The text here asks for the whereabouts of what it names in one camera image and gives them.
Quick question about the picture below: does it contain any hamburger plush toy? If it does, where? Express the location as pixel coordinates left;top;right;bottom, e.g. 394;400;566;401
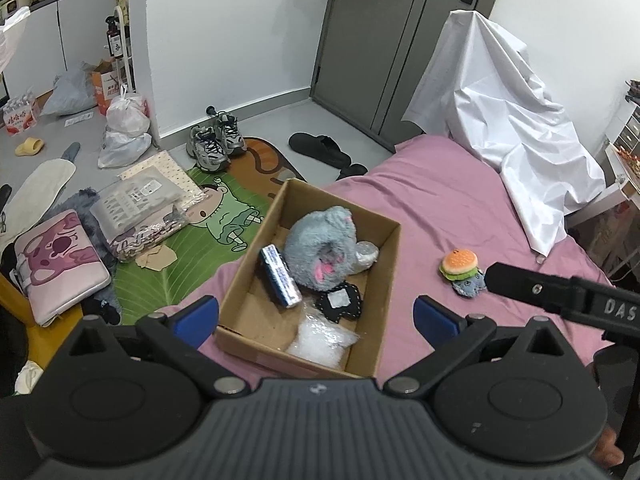
439;248;480;282

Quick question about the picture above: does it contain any blue tissue pack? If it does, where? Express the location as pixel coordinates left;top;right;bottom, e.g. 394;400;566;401
259;244;303;309

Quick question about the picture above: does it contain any clear bubble wrap bag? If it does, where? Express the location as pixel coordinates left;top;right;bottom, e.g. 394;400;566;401
286;304;359;370

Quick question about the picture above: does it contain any operator hand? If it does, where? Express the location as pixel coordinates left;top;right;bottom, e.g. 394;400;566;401
590;426;625;469

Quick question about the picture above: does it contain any white desk with clutter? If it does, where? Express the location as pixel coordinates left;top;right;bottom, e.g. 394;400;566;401
565;79;639;278

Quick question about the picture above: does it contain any small grey plush toy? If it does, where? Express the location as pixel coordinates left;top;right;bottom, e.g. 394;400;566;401
451;270;486;299

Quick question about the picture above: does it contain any pink cartoon laptop sleeve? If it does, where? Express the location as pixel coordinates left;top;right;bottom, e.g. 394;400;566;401
14;209;111;327

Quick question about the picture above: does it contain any clear packaged bedding bag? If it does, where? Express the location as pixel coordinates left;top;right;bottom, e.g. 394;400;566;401
90;167;186;262

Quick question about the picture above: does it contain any white insole slipper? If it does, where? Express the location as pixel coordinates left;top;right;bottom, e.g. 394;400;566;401
1;142;80;250

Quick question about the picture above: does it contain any white draped cloth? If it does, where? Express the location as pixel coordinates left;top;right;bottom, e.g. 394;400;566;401
402;10;605;256

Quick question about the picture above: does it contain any brown cardboard box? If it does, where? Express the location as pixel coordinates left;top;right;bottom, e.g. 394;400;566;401
215;179;401;378

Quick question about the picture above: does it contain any green cartoon floor mat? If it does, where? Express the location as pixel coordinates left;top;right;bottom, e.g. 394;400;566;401
114;138;303;325

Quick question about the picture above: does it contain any grey plush mouse toy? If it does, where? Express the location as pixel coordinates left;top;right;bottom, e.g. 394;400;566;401
282;206;357;292

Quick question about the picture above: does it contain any yellow slipper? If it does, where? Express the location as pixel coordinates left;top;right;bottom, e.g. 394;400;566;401
14;138;44;157

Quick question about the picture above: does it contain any grey sneaker left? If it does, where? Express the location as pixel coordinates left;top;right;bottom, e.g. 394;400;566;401
186;126;230;174

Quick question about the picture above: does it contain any grey sneaker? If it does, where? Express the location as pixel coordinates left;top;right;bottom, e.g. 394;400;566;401
206;105;247;157
186;126;230;174

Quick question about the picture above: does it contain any grey sneaker right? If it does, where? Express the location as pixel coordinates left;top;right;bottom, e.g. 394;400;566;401
206;105;247;157

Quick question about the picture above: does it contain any black slipper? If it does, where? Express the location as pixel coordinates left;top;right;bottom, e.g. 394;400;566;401
288;132;368;180

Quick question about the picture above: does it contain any bottled water pack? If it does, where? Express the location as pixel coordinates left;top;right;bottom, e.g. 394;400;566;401
2;91;39;136

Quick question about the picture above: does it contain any grey plastic bag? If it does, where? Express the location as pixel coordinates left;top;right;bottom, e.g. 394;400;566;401
41;62;96;117

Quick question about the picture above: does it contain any orange cardboard box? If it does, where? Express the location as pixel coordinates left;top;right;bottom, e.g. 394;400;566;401
90;60;120;116

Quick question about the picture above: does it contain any grey door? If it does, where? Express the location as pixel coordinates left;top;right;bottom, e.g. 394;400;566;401
310;0;496;150

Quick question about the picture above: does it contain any black spray bottle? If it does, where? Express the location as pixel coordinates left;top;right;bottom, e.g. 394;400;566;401
105;14;125;58

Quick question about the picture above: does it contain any white cabinet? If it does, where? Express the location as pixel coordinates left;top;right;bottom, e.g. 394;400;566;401
3;0;116;98

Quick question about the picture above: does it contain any white red plastic bag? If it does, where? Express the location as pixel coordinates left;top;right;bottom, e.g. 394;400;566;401
0;6;30;72

